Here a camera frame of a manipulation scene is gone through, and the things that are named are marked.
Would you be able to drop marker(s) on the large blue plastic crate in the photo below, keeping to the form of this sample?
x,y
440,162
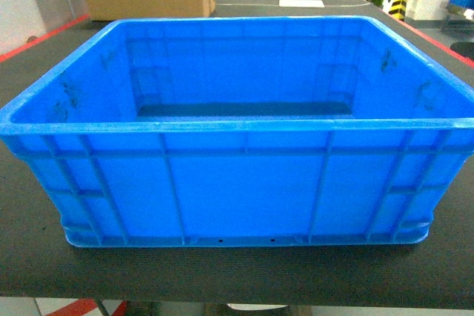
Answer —
x,y
273,131

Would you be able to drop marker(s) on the yellow black striped bollard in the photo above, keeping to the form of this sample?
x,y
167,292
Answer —
x,y
398,9

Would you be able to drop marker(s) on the white flat board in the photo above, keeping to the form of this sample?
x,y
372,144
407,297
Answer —
x,y
301,3

